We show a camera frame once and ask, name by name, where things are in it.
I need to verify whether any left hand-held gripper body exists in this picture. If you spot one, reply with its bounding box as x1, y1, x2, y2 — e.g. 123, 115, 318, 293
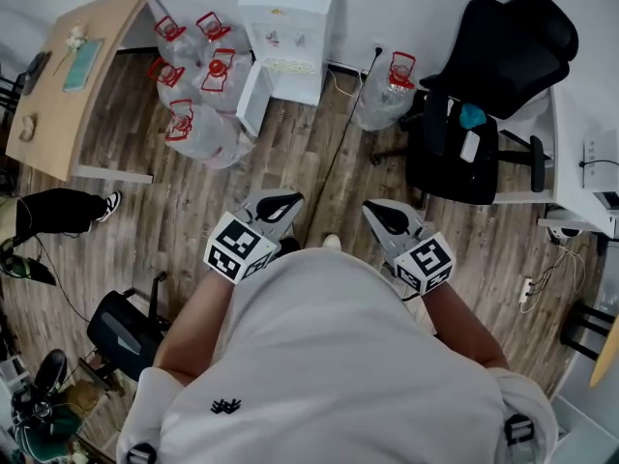
203, 191, 291, 285

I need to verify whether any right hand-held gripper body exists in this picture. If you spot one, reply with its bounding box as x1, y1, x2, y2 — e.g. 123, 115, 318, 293
366, 204, 457, 297

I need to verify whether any white water dispenser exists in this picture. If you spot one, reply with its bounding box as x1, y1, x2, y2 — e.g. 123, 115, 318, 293
236, 0, 347, 108

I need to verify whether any person's right forearm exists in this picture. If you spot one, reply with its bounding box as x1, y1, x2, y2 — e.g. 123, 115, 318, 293
419, 280, 512, 371

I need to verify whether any person's left forearm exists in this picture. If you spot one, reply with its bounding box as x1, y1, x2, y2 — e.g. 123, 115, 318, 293
153, 269, 239, 387

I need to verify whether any small white flat device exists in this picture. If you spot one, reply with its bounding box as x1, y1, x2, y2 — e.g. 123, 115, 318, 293
458, 130, 482, 163

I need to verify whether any clear jug with red cap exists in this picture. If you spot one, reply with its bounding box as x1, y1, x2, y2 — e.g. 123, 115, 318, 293
163, 98, 255, 171
195, 47, 253, 113
153, 14, 204, 62
355, 50, 427, 132
147, 57, 204, 110
195, 11, 251, 57

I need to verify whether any teal cloth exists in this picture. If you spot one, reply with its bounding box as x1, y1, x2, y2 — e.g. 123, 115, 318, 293
457, 102, 487, 131

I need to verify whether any person's white shirt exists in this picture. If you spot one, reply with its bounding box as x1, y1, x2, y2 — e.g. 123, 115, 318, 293
115, 247, 560, 464

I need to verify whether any white round device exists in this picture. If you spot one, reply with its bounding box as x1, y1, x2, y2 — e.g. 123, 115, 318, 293
545, 209, 583, 247

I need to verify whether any grey box device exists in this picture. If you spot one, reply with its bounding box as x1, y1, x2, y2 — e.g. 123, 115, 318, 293
592, 189, 619, 240

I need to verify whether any black mesh office chair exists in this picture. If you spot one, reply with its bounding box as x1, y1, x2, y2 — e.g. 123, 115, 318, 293
369, 0, 580, 207

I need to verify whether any white desk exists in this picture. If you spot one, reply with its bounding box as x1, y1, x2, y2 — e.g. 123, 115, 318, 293
492, 84, 619, 239

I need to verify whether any round wooden board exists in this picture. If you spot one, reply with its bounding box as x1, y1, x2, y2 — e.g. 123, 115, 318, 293
588, 311, 619, 389

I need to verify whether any dark green bag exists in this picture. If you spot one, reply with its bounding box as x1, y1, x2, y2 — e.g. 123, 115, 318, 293
0, 239, 58, 288

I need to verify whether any black round stool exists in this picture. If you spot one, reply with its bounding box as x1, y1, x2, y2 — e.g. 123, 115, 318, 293
33, 348, 69, 395

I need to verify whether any light wooden table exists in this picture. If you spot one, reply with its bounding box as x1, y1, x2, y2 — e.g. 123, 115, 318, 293
4, 0, 161, 186

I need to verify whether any teal desk pad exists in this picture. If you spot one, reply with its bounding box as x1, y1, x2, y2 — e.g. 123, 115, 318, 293
62, 38, 105, 94

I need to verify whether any small beige object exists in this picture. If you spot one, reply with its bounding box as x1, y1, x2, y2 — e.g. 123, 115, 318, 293
17, 113, 39, 143

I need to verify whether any green cloth bag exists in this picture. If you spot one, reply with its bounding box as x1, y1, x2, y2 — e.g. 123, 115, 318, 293
14, 403, 86, 461

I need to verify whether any white flower sprig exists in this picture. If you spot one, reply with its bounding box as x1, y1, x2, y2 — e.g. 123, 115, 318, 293
52, 24, 91, 76

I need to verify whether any white power cable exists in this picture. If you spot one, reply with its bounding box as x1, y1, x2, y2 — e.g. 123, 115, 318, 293
328, 65, 364, 99

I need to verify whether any black metal frame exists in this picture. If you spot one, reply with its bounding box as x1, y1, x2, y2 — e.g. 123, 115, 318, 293
559, 301, 619, 363

